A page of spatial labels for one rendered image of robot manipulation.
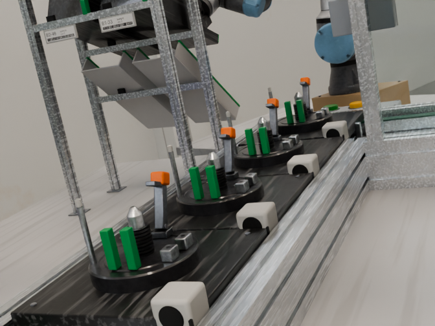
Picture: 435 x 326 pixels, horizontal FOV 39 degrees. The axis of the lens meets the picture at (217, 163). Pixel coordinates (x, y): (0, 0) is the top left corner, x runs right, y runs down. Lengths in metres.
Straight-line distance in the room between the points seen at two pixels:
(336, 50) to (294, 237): 1.06
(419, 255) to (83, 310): 0.50
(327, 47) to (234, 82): 3.44
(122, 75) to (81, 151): 2.83
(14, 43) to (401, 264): 3.47
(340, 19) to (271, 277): 0.66
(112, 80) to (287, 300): 0.92
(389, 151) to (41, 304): 0.75
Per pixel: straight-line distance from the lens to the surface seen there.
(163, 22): 1.28
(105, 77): 1.55
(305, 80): 1.48
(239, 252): 0.76
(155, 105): 1.59
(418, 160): 1.24
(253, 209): 0.84
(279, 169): 1.10
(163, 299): 0.64
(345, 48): 1.79
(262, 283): 0.70
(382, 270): 0.92
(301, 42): 5.87
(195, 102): 1.56
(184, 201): 0.95
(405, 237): 1.02
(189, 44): 1.56
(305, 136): 1.33
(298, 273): 0.80
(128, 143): 4.52
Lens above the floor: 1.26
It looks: 13 degrees down
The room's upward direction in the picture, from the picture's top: 11 degrees counter-clockwise
